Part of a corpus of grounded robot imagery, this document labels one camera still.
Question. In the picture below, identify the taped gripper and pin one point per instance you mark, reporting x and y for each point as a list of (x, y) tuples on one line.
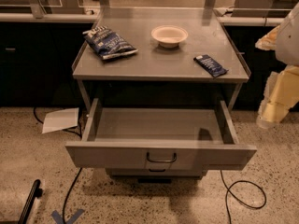
[(288, 44)]

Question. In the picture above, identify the grey top drawer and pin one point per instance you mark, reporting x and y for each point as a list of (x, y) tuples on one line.
[(160, 138)]

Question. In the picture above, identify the grey drawer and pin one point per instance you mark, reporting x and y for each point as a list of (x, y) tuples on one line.
[(160, 138), (163, 173)]

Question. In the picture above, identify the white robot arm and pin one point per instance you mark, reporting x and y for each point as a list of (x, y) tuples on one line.
[(291, 23)]

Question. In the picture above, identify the grey bottom drawer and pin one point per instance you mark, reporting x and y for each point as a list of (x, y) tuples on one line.
[(163, 173)]

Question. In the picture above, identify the small blue snack packet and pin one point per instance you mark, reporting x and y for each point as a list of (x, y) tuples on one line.
[(210, 65)]

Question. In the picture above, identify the dark counter on right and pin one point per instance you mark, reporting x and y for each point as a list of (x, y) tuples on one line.
[(245, 31)]

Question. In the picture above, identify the dark counter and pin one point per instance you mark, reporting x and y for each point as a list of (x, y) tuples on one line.
[(36, 60), (245, 31)]

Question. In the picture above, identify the grey metal cabinet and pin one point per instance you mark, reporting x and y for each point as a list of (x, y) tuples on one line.
[(156, 77)]

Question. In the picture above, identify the white paper bowl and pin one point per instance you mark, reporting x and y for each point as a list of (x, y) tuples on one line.
[(169, 36)]

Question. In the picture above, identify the blue chip bag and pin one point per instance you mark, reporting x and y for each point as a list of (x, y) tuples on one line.
[(107, 44)]

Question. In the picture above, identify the white paper sheet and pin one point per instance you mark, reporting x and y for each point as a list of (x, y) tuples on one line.
[(60, 120)]

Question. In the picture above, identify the dark counter on left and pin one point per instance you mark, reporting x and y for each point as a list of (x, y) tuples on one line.
[(36, 60)]

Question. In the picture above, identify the black bar object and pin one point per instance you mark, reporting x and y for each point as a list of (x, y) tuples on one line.
[(35, 192)]

